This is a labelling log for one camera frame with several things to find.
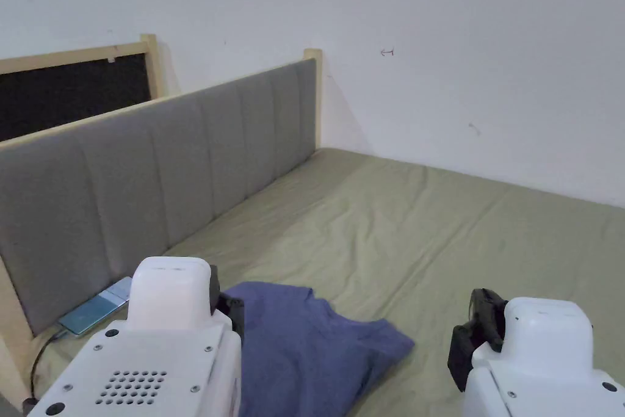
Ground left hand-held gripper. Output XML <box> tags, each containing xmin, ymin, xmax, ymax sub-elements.
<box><xmin>26</xmin><ymin>256</ymin><xmax>245</xmax><ymax>417</ymax></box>

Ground bed with pale green sheet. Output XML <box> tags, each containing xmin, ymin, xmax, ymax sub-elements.
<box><xmin>30</xmin><ymin>145</ymin><xmax>625</xmax><ymax>417</ymax></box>

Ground black board with wooden frame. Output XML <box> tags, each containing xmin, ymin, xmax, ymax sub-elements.
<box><xmin>0</xmin><ymin>34</ymin><xmax>162</xmax><ymax>143</ymax></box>

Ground dark charging cable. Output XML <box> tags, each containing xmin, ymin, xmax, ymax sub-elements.
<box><xmin>29</xmin><ymin>328</ymin><xmax>67</xmax><ymax>397</ymax></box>

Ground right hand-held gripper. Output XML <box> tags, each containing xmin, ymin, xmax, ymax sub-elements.
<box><xmin>448</xmin><ymin>288</ymin><xmax>625</xmax><ymax>417</ymax></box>

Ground dark blue shirt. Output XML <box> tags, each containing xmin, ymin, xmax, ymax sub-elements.
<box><xmin>225</xmin><ymin>281</ymin><xmax>416</xmax><ymax>417</ymax></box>

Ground light blue phone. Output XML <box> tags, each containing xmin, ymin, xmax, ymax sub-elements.
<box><xmin>58</xmin><ymin>276</ymin><xmax>134</xmax><ymax>337</ymax></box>

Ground grey padded headboard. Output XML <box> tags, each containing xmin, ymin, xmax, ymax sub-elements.
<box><xmin>0</xmin><ymin>48</ymin><xmax>323</xmax><ymax>408</ymax></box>

